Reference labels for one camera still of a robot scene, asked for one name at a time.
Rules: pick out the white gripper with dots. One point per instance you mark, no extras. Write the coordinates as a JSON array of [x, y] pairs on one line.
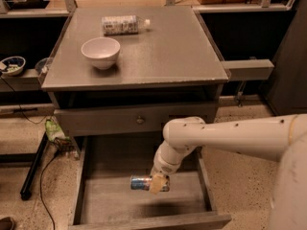
[[164, 168]]

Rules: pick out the blue silver redbull can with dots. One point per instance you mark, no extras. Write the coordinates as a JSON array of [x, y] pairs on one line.
[[138, 182]]

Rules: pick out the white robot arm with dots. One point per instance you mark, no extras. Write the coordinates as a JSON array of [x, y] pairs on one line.
[[281, 138]]

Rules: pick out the open grey middle drawer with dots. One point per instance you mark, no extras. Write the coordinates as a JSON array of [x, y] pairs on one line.
[[105, 200]]

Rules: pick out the closed grey top drawer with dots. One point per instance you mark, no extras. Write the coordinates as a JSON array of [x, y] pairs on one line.
[[129, 118]]

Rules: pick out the grey wooden drawer cabinet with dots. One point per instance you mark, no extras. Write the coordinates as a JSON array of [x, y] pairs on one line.
[[172, 62]]

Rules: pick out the green snack bag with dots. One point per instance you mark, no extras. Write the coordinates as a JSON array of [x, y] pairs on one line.
[[54, 131]]

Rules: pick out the white ceramic bowl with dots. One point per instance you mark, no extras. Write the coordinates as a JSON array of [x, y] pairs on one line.
[[101, 52]]

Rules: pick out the grey side shelf beam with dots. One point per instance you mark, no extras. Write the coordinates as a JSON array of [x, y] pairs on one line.
[[248, 70]]

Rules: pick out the dark shoe tip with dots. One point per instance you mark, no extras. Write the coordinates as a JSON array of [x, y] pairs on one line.
[[7, 223]]

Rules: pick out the clear plastic water bottle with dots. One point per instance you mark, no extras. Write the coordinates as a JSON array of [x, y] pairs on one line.
[[124, 25]]

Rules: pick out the blue patterned small bowl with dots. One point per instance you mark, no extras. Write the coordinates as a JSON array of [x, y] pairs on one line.
[[12, 66]]

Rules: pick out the black metal frame leg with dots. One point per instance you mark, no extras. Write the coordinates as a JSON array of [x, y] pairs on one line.
[[25, 192]]

